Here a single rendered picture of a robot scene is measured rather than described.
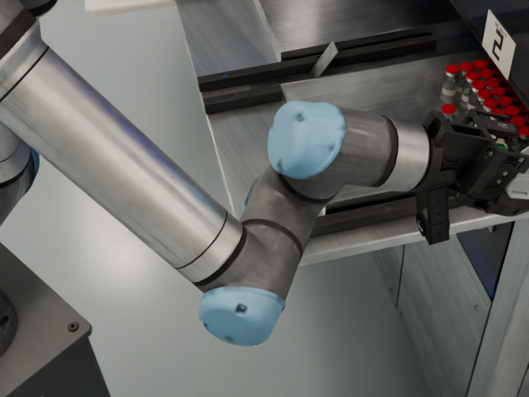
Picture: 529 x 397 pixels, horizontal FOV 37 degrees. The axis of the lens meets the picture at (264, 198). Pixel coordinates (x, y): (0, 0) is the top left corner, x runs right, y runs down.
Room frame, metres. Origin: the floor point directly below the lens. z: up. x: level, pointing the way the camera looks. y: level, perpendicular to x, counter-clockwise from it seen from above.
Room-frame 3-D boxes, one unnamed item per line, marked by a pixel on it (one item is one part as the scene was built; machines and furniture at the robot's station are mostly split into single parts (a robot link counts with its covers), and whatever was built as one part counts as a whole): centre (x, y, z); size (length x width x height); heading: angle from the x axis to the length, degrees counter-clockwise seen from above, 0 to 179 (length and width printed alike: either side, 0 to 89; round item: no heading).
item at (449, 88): (0.95, -0.30, 0.91); 0.02 x 0.02 x 0.05
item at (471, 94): (0.88, -0.33, 0.91); 0.18 x 0.02 x 0.05; 9
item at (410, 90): (0.86, -0.23, 0.90); 0.34 x 0.26 x 0.04; 99
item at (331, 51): (1.00, -0.06, 0.91); 0.14 x 0.03 x 0.06; 99
